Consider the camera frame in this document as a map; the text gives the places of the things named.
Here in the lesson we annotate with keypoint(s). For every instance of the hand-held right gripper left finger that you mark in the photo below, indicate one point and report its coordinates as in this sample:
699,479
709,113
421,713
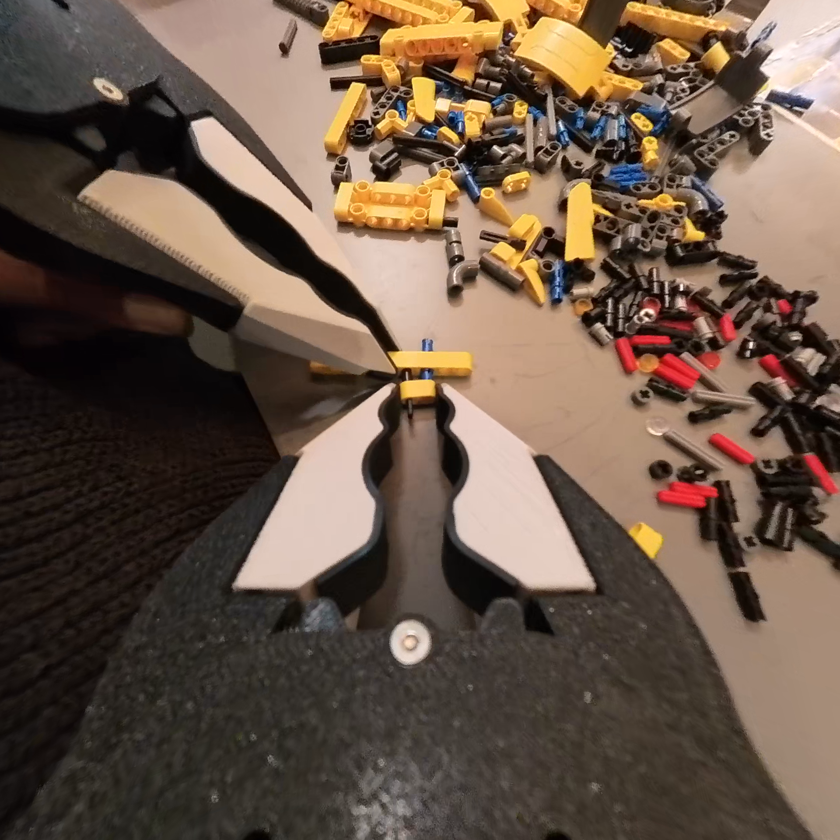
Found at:
315,518

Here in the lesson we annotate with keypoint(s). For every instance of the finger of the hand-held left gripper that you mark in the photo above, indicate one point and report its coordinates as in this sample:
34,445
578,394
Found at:
262,289
275,190

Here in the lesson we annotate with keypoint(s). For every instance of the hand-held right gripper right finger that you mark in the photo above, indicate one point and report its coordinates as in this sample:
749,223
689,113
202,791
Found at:
512,518

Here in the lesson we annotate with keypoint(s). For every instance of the short yellow toy connector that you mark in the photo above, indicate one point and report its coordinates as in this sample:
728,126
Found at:
417,390

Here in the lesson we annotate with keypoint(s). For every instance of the long yellow toy beam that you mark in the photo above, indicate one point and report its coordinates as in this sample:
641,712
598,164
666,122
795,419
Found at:
439,363

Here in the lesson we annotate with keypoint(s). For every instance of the blue toy pin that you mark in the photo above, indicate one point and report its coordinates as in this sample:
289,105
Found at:
427,346

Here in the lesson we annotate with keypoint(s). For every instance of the grey elbow pipe piece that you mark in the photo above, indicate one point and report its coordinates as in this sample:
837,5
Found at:
459,281

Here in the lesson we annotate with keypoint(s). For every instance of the person's left hand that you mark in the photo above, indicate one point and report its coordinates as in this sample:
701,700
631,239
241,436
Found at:
131,312

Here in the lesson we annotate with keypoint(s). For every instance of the small yellow slope piece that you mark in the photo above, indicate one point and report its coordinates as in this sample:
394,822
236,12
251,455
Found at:
646,538

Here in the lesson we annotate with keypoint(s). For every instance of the dark grey short axle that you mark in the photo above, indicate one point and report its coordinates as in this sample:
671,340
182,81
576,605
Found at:
287,38

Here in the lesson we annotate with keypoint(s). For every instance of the pile of yellow grey bricks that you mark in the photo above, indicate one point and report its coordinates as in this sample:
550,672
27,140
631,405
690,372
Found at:
433,43

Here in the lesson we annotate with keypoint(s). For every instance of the person's dark knit sweater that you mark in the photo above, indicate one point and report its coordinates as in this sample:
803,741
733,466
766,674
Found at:
98,492

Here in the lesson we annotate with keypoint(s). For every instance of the pile of black red pins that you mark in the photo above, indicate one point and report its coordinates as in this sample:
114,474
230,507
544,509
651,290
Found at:
732,448

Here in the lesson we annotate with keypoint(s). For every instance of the yellow frame block with holes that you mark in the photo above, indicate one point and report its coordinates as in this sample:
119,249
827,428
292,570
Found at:
374,200

